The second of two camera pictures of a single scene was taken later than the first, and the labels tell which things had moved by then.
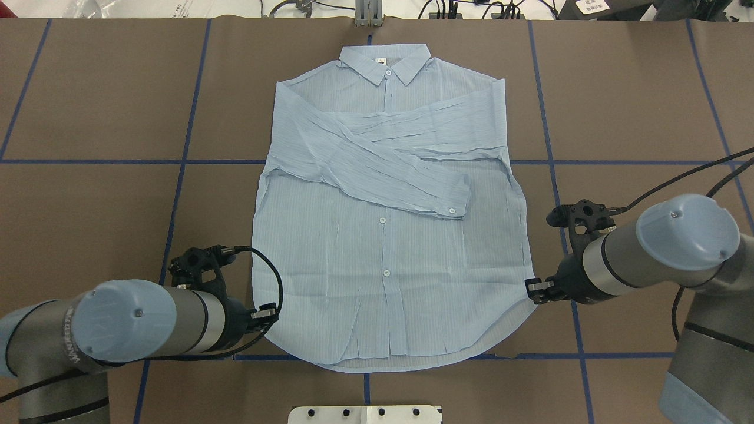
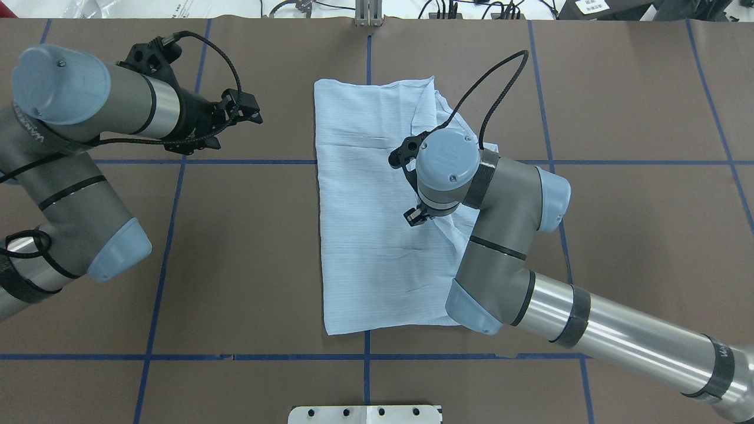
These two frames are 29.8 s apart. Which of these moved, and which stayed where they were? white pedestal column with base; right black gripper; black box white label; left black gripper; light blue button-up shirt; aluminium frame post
Moved: left black gripper; light blue button-up shirt; right black gripper
Stayed: black box white label; aluminium frame post; white pedestal column with base
